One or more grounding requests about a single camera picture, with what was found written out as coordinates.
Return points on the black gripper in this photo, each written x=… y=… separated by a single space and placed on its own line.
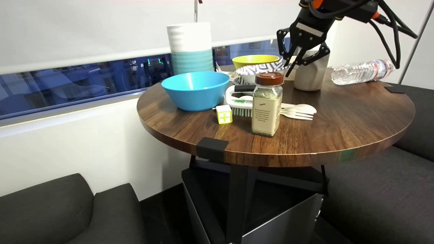
x=310 y=25

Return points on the patterned white paper bowl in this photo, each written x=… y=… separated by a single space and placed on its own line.
x=238 y=80
x=259 y=70

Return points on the yellow-green bowl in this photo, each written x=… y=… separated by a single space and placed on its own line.
x=254 y=61

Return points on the blue plastic bowl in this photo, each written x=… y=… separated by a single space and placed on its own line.
x=196 y=90

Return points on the grey ceramic cup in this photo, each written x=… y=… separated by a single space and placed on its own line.
x=310 y=74

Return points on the white plastic spoon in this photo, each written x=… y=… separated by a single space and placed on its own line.
x=301 y=108

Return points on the spice jar with brown lid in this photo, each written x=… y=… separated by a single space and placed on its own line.
x=267 y=105

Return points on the clear plastic water bottle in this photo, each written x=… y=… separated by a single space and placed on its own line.
x=361 y=72

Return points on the white plastic fork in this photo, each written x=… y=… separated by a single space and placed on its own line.
x=297 y=116

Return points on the white scrub brush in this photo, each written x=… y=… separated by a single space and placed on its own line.
x=239 y=101

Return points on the yellow and white cube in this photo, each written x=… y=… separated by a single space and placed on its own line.
x=224 y=114

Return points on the black table edge pad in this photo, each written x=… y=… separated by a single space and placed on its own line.
x=395 y=89
x=212 y=149

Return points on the white and teal ribbed container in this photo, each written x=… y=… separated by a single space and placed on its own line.
x=190 y=47

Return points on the stand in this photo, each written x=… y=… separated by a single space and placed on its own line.
x=416 y=42

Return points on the white roller blind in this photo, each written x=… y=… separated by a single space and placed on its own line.
x=101 y=30

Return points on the window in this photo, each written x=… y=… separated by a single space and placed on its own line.
x=84 y=83

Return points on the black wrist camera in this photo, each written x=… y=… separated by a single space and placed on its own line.
x=352 y=8

